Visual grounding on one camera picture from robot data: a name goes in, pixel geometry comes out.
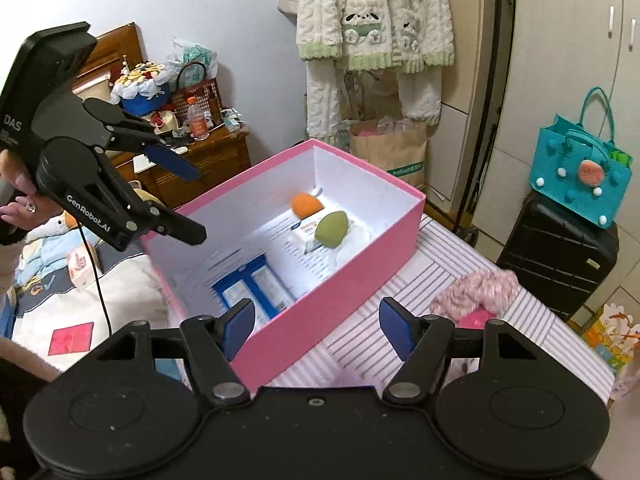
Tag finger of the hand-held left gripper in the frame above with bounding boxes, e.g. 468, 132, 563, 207
84, 97, 202, 182
100, 157, 208, 247

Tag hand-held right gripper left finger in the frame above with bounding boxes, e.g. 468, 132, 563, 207
87, 297, 256, 406

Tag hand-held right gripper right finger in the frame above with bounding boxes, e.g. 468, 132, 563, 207
378, 297, 543, 406

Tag blue wet wipes pack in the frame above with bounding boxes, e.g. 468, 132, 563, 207
211, 255, 296, 333

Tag pink cardboard box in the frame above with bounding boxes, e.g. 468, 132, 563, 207
140, 138, 426, 392

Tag magenta fluffy cloth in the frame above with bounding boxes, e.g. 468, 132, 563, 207
457, 307, 502, 332

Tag pink floral knit hat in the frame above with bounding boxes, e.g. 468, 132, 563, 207
430, 269, 519, 318

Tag white tissue pack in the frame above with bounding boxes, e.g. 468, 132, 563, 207
289, 217, 361, 261

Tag green sponge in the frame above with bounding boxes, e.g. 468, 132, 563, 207
314, 211, 351, 251

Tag orange sponge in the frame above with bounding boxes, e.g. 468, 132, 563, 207
290, 191, 324, 220

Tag person's left hand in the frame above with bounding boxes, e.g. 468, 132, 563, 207
0, 149, 66, 246

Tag striped tablecloth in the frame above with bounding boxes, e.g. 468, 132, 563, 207
277, 212, 616, 392

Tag wooden nightstand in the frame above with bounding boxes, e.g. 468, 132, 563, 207
107, 125, 252, 211

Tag orange drink bottle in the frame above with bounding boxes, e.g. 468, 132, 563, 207
186, 97, 211, 142

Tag printed bedding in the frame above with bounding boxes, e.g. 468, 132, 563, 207
0, 187, 183, 378

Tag wooden headboard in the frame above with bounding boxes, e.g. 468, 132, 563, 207
74, 22, 147, 92

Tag small tissue packet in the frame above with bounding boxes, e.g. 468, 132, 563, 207
66, 242, 102, 289

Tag plastic bag of packets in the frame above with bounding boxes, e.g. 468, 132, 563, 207
165, 37, 222, 79

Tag red card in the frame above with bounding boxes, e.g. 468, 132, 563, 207
48, 321, 95, 357

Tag white fluffy pajama pants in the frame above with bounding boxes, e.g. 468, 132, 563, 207
305, 60, 443, 143

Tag black suitcase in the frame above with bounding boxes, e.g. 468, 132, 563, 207
495, 192, 621, 322

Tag brown paper bag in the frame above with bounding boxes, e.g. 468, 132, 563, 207
349, 119, 430, 193

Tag colourful gift bag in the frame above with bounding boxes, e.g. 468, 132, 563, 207
580, 302, 640, 377

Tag teal tote bag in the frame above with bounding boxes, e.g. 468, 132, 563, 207
530, 86, 633, 231

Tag white fluffy pajama jacket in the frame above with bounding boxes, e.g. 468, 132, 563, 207
296, 0, 456, 73

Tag black clothes rack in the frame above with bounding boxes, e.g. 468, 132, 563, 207
462, 0, 518, 253

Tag beige wardrobe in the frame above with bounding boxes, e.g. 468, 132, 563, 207
425, 0, 501, 203

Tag grey wardrobe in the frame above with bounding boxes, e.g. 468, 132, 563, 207
470, 0, 640, 311

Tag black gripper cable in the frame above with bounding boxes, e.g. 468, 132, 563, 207
77, 225, 114, 337

